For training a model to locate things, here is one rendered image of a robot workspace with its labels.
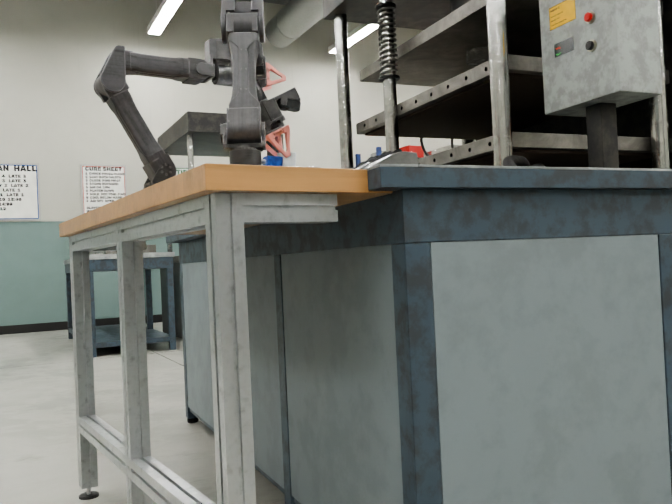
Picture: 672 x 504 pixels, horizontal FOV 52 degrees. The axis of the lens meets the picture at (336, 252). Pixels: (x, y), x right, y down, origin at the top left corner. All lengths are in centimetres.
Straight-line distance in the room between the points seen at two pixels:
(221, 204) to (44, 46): 827
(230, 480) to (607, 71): 150
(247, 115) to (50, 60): 788
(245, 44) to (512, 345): 81
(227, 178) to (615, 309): 79
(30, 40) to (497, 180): 833
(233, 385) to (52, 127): 807
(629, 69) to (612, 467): 109
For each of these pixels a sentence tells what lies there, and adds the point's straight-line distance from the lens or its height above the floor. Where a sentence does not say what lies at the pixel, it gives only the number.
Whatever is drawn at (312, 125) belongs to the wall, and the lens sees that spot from 990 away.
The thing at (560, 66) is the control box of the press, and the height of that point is 120.
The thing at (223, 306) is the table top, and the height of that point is 59.
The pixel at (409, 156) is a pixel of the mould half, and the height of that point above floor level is 92.
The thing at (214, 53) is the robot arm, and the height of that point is 126.
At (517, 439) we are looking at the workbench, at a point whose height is 32.
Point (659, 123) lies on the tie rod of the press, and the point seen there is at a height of 108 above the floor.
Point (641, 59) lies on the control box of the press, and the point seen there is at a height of 116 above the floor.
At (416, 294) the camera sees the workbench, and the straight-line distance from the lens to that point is 115.
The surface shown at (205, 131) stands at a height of 189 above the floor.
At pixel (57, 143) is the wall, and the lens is 898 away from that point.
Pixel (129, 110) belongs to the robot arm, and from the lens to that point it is 193.
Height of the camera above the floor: 64
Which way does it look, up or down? 1 degrees up
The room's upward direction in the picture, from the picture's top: 3 degrees counter-clockwise
